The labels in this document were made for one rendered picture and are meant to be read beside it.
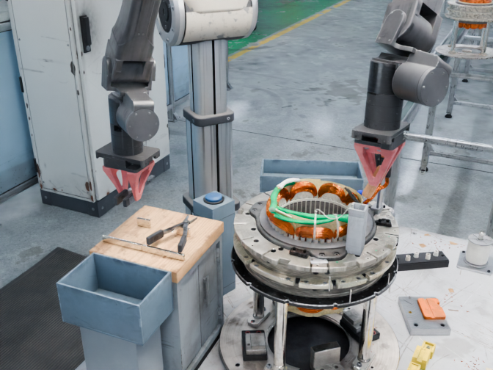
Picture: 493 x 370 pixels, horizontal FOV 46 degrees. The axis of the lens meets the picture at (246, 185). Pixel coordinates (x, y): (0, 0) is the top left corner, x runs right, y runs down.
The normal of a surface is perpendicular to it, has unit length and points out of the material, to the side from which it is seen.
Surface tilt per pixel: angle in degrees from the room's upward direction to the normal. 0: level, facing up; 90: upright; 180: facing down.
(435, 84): 86
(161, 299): 90
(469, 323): 0
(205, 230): 0
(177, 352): 90
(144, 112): 91
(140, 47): 117
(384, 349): 0
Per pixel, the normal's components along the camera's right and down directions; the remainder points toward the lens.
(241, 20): 0.45, 0.59
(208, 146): 0.47, 0.39
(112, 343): -0.39, 0.40
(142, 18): 0.36, 0.76
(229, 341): 0.00, -0.90
